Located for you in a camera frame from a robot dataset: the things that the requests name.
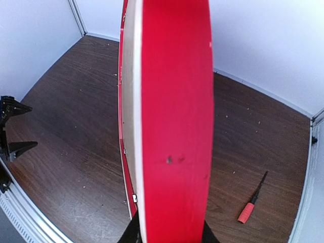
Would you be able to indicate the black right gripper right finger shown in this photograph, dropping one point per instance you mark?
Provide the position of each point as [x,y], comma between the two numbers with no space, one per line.
[207,235]

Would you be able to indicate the right aluminium corner post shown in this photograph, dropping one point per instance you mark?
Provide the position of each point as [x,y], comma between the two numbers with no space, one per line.
[317,118]

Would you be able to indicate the red handled screwdriver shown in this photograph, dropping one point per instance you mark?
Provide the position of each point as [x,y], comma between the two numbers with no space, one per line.
[248,209]

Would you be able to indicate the red picture frame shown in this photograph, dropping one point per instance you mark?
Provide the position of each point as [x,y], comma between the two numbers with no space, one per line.
[173,92]

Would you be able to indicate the aluminium front rail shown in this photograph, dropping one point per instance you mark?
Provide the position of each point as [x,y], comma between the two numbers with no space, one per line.
[26,217]

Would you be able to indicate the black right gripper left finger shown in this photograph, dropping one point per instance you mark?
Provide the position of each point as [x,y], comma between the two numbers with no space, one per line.
[132,232]

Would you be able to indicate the brown frame backing board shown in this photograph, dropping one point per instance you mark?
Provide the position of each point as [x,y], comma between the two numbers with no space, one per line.
[126,100]

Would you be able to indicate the left aluminium corner post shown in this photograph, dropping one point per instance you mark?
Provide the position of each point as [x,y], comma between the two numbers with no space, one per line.
[78,17]

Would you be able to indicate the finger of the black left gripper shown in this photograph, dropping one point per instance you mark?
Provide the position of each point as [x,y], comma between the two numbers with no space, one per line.
[11,107]
[16,149]

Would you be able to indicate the aluminium corner post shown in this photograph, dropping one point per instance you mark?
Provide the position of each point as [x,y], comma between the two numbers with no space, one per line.
[78,17]
[317,118]

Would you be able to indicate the metal frame retaining clip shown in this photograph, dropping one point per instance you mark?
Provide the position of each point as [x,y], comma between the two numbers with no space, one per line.
[134,198]

